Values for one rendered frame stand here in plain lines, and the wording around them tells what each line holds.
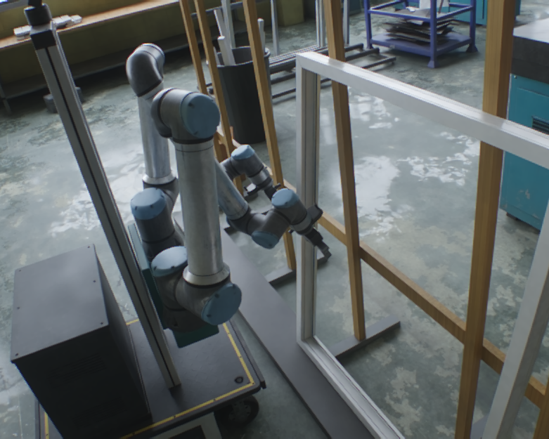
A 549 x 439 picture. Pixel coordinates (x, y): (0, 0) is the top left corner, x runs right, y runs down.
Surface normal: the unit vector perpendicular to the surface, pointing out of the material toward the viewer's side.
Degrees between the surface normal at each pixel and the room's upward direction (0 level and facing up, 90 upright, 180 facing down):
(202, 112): 83
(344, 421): 0
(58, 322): 0
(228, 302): 95
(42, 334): 0
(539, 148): 82
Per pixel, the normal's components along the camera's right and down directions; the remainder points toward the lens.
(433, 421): -0.15, -0.84
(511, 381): -0.89, 0.24
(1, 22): 0.47, 0.41
